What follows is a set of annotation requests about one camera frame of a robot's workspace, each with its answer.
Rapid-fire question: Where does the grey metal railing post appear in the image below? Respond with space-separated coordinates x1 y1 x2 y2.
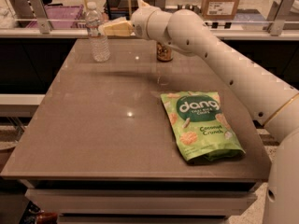
155 0 165 9
29 0 51 34
267 0 299 36

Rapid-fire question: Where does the purple plastic crate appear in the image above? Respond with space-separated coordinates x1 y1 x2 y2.
26 5 86 30

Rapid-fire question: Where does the grey table base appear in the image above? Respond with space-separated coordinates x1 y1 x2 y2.
26 189 256 219

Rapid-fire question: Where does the cardboard box with label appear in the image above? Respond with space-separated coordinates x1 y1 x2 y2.
201 0 240 20

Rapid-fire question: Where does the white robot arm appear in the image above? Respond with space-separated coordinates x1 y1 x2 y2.
102 0 299 224

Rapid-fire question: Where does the clear plastic water bottle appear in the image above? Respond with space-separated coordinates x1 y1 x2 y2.
85 2 110 63

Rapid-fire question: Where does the green Dang chips bag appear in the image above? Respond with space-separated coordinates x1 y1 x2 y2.
161 91 245 162

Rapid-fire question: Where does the brown patterned drink can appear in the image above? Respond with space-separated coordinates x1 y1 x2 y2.
156 42 173 62

